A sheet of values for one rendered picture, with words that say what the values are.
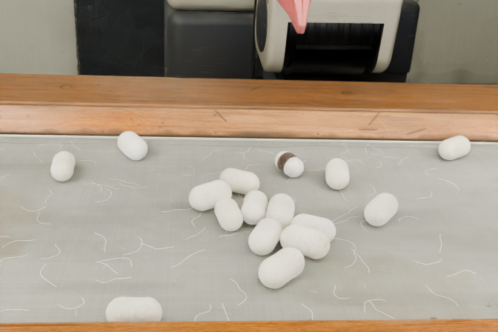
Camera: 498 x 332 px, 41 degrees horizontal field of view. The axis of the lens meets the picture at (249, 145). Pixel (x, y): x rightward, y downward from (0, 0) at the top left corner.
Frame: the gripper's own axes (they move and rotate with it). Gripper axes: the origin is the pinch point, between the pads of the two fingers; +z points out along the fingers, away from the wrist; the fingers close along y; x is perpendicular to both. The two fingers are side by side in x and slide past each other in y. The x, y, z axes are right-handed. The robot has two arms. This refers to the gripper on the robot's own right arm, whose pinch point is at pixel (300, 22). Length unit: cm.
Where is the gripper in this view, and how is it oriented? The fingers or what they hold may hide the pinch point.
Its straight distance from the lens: 63.6
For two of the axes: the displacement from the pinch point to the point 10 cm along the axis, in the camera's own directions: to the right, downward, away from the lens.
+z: 0.3, 9.1, -4.1
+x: -0.8, 4.2, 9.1
